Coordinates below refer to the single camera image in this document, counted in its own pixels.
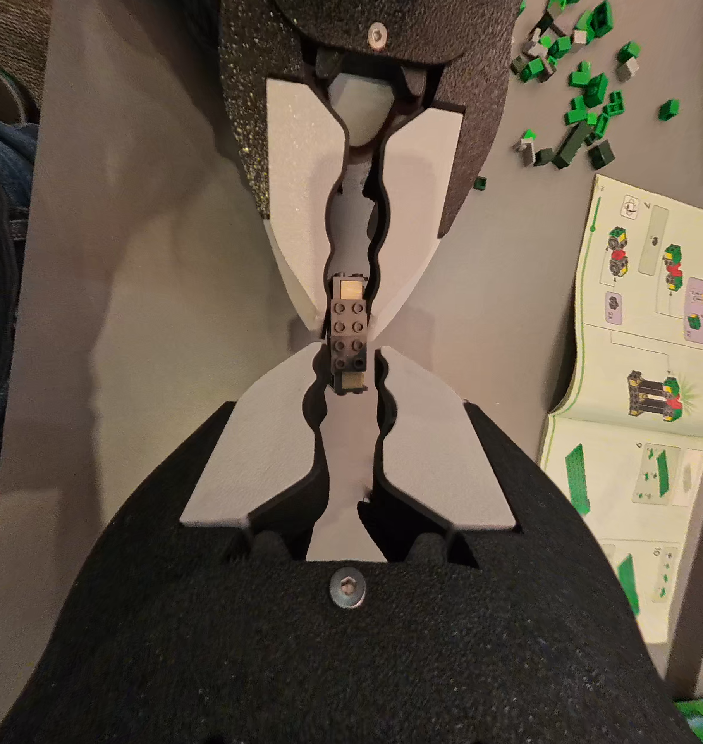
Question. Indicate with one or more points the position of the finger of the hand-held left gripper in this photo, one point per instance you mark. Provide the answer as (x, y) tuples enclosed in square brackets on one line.
[(299, 186), (421, 192)]

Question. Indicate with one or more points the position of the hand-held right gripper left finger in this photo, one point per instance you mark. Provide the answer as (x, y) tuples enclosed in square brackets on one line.
[(258, 453)]

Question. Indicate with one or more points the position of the grey desk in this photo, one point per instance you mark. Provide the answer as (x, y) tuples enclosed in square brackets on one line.
[(142, 279)]

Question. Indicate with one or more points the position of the pile of green grey bricks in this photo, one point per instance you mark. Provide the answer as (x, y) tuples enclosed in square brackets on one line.
[(583, 87)]

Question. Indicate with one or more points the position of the brick instruction booklet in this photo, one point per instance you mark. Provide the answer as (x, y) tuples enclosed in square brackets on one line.
[(636, 360)]

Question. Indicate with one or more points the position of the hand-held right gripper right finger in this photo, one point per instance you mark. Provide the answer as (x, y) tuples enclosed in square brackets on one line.
[(438, 459)]

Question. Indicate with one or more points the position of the dark grey brick assembly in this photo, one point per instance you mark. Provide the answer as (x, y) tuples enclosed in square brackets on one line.
[(349, 317), (346, 354)]

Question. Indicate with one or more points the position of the person's jeans leg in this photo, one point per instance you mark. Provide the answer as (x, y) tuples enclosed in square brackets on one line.
[(0, 261)]

